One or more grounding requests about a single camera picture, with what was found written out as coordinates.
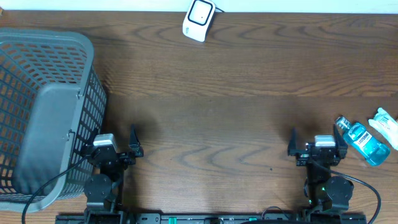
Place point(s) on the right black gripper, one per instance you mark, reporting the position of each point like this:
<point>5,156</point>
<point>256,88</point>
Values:
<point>303,156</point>

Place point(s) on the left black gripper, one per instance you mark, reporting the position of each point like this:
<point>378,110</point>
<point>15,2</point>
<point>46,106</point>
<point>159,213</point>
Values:
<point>134,146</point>

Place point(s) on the teal mouthwash bottle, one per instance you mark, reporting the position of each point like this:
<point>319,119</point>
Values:
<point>356,135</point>

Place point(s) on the mint green wipes pack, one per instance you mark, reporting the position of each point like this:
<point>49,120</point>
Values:
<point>386,125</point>

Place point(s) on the grey plastic shopping basket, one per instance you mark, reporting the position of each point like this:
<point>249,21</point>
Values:
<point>52,101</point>

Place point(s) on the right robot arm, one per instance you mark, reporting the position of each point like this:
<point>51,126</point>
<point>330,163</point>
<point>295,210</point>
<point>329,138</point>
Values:
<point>328,195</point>

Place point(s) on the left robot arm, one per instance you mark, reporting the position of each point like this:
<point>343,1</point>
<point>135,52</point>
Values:
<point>104,189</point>

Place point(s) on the white barcode scanner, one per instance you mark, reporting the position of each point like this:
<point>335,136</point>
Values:
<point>198,19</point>

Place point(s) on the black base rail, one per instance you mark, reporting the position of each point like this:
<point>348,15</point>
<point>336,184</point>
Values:
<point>156,218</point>

